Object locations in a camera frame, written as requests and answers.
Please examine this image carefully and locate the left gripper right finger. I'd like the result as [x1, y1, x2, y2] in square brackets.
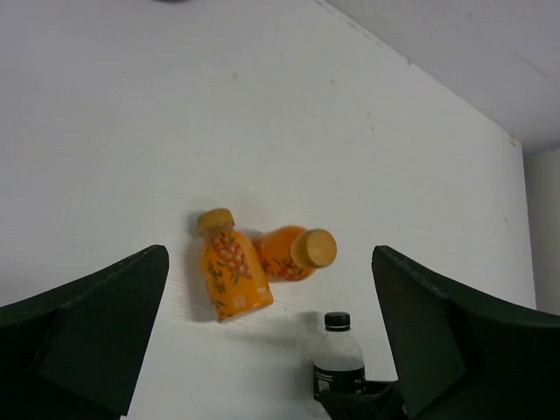
[371, 246, 559, 419]

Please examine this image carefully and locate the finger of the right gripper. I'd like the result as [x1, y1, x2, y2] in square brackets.
[317, 381, 407, 420]

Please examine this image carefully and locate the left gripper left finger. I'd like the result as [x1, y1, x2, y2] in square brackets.
[1, 245, 170, 419]

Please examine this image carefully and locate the clear bottle black label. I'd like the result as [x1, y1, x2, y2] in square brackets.
[311, 311, 366, 419]

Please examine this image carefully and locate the brown plastic waste bin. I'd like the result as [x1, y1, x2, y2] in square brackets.
[153, 0, 190, 4]

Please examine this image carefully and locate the orange bottle left outer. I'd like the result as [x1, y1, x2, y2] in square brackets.
[197, 208, 273, 323]

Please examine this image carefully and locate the orange bottle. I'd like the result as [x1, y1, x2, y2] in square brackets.
[252, 225, 338, 282]
[197, 208, 273, 323]

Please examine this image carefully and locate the orange bottle left inner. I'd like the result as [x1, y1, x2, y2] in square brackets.
[252, 225, 338, 282]

